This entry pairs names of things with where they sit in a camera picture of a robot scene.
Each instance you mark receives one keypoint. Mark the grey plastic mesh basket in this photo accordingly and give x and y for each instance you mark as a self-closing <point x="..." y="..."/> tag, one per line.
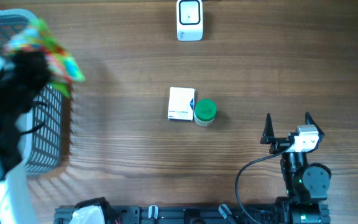
<point x="41" y="150"/>

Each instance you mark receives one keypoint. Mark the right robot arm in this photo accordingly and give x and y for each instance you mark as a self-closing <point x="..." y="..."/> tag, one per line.
<point x="306" y="183"/>

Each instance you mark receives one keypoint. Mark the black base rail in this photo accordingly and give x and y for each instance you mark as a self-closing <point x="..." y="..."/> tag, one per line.
<point x="261" y="213"/>

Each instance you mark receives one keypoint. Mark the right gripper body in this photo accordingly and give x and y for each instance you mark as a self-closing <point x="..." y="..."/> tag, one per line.
<point x="279" y="145"/>

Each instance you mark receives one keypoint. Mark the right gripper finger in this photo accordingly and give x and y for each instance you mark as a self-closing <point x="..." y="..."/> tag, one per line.
<point x="310" y="121"/>
<point x="268" y="136"/>

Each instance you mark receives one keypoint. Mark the white blue carton box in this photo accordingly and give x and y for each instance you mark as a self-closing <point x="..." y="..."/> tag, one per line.
<point x="181" y="103"/>

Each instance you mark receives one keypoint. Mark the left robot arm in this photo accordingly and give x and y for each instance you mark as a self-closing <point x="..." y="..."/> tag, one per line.
<point x="26" y="75"/>

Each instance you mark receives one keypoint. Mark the green lid jar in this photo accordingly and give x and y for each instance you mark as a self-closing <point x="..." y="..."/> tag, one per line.
<point x="205" y="112"/>

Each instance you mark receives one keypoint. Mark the white barcode scanner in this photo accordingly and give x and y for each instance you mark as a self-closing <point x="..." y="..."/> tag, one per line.
<point x="189" y="20"/>

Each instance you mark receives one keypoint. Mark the Haribo gummy candy bag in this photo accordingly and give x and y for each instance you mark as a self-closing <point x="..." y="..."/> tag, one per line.
<point x="37" y="37"/>

